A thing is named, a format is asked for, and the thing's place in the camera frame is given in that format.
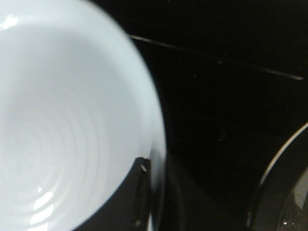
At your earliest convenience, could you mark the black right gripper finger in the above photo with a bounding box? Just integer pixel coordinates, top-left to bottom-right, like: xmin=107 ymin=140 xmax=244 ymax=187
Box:
xmin=76 ymin=157 xmax=151 ymax=231

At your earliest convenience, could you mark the light blue plate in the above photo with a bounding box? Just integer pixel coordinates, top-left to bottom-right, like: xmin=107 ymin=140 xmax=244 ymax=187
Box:
xmin=0 ymin=0 xmax=167 ymax=231

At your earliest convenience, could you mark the right black pan support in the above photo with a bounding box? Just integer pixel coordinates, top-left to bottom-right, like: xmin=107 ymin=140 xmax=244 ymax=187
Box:
xmin=246 ymin=124 xmax=308 ymax=231

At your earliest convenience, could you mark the black glass gas hob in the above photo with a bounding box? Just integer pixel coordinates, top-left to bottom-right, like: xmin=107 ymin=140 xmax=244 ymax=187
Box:
xmin=97 ymin=0 xmax=308 ymax=231

